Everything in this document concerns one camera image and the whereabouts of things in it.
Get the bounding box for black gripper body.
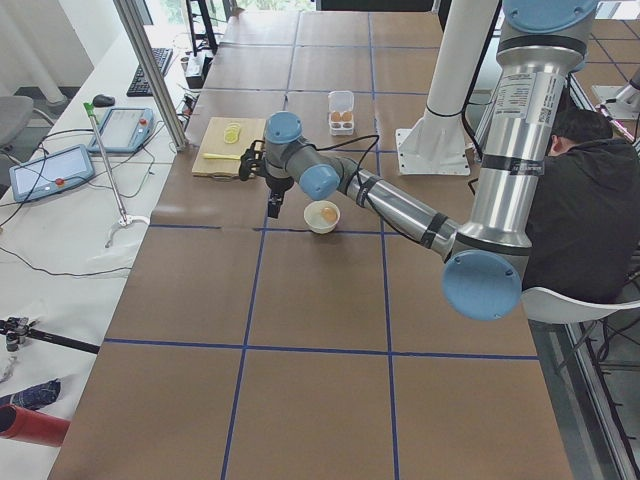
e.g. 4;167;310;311
266;174;294;201

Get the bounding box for brown egg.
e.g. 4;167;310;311
321;207;339;224

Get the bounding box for clear plastic egg box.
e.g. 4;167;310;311
328;90;355;136

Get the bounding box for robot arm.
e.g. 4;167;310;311
264;1;597;320

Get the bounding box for white ceramic bowl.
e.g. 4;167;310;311
303;200;341;234

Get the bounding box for wooden cutting board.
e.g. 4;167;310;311
191;117;266;179

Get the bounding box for lemon slices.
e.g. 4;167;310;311
223;122;242;145

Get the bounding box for yellow plastic knife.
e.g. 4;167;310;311
202;153;241;161

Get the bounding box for reacher grabber stick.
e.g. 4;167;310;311
83;102;150;248

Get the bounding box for far teach pendant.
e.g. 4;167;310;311
98;107;154;154

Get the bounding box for teach pendant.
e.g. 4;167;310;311
9;145;95;203
98;107;154;154

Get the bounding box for black keyboard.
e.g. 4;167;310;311
125;47;174;98

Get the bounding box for black computer mouse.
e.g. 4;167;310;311
92;94;116;108

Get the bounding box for near teach pendant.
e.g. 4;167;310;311
9;145;95;203

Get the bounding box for white chair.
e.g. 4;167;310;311
519;285;640;371

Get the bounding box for black tripod rod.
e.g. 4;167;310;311
1;317;100;354

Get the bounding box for blue patterned cloth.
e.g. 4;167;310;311
1;379;61;410

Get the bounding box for seated person in black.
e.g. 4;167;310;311
522;109;639;304

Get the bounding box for red cylinder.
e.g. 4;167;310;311
1;405;70;447

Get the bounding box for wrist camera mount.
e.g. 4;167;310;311
238;140;266;181

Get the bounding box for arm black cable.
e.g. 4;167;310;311
312;133;396;236

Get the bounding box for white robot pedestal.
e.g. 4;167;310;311
396;0;500;176

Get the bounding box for aluminium frame post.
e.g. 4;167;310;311
113;0;188;152

